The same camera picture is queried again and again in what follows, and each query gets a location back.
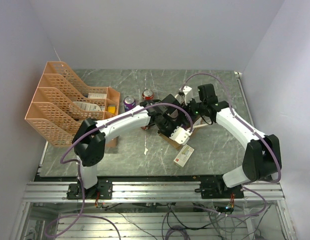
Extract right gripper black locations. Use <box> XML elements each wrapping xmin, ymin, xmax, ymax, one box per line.
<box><xmin>176</xmin><ymin>94</ymin><xmax>207</xmax><ymax>125</ymax></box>

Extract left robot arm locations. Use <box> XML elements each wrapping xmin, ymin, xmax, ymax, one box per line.
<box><xmin>67</xmin><ymin>95</ymin><xmax>193</xmax><ymax>200</ymax></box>

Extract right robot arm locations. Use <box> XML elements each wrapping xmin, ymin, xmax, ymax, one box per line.
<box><xmin>179</xmin><ymin>84</ymin><xmax>282</xmax><ymax>198</ymax></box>

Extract red cola can back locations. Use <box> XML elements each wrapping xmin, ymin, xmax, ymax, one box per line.
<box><xmin>142</xmin><ymin>89</ymin><xmax>155</xmax><ymax>101</ymax></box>

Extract small white cardboard box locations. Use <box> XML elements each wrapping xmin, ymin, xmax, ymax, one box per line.
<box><xmin>173</xmin><ymin>144</ymin><xmax>194</xmax><ymax>168</ymax></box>

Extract purple Fanta can left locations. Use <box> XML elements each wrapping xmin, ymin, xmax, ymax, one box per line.
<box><xmin>123</xmin><ymin>96</ymin><xmax>136</xmax><ymax>112</ymax></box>

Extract yellow item in organizer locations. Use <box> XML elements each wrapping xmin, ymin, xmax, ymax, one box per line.
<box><xmin>107</xmin><ymin>105</ymin><xmax>117</xmax><ymax>115</ymax></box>

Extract white papers in organizer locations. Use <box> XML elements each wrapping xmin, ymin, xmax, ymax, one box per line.
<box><xmin>73</xmin><ymin>93</ymin><xmax>107</xmax><ymax>112</ymax></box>

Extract orange plastic desk organizer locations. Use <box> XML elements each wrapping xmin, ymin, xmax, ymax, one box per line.
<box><xmin>25</xmin><ymin>61</ymin><xmax>121</xmax><ymax>147</ymax></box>

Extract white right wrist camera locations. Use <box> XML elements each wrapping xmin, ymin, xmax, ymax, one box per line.
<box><xmin>179</xmin><ymin>86</ymin><xmax>194</xmax><ymax>106</ymax></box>

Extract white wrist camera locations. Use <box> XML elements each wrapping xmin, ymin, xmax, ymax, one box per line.
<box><xmin>169</xmin><ymin>126</ymin><xmax>192</xmax><ymax>145</ymax></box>
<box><xmin>179</xmin><ymin>86</ymin><xmax>194</xmax><ymax>106</ymax></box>

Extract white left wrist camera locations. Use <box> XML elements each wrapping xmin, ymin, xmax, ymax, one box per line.
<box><xmin>169</xmin><ymin>126</ymin><xmax>192</xmax><ymax>145</ymax></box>

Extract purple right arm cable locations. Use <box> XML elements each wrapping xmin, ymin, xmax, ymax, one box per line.
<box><xmin>182</xmin><ymin>73</ymin><xmax>283</xmax><ymax>185</ymax></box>

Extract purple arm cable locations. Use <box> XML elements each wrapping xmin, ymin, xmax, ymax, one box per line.
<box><xmin>182</xmin><ymin>73</ymin><xmax>283</xmax><ymax>185</ymax></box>
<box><xmin>43</xmin><ymin>102</ymin><xmax>195</xmax><ymax>238</ymax></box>

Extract aluminium corner rail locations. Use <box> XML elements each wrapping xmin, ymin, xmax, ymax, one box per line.
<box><xmin>234</xmin><ymin>71</ymin><xmax>255</xmax><ymax>127</ymax></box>

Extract aluminium mounting rail frame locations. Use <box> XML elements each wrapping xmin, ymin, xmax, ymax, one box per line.
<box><xmin>10</xmin><ymin>175</ymin><xmax>297</xmax><ymax>240</ymax></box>

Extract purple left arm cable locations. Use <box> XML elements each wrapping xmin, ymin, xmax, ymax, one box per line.
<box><xmin>43</xmin><ymin>102</ymin><xmax>195</xmax><ymax>238</ymax></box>

